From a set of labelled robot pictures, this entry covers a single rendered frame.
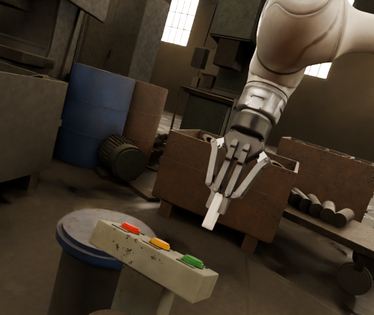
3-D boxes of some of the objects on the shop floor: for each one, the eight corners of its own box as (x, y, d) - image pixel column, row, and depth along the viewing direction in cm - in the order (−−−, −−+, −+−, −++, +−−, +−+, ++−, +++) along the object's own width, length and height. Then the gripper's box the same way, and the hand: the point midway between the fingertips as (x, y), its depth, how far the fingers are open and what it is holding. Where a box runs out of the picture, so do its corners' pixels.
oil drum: (85, 172, 291) (109, 70, 275) (38, 150, 315) (59, 55, 299) (126, 168, 344) (148, 82, 328) (83, 149, 368) (103, 69, 352)
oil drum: (127, 170, 338) (150, 83, 322) (84, 150, 362) (103, 69, 346) (158, 166, 392) (178, 91, 375) (118, 150, 416) (137, 79, 399)
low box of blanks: (275, 229, 292) (301, 158, 280) (266, 260, 223) (300, 168, 211) (180, 191, 319) (200, 125, 307) (145, 209, 250) (169, 124, 239)
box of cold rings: (351, 219, 417) (374, 162, 403) (355, 237, 341) (384, 168, 327) (271, 189, 453) (290, 135, 440) (259, 199, 377) (281, 135, 364)
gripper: (221, 101, 67) (171, 212, 64) (285, 120, 62) (233, 242, 58) (229, 116, 74) (184, 217, 70) (287, 134, 68) (241, 244, 65)
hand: (214, 211), depth 65 cm, fingers closed
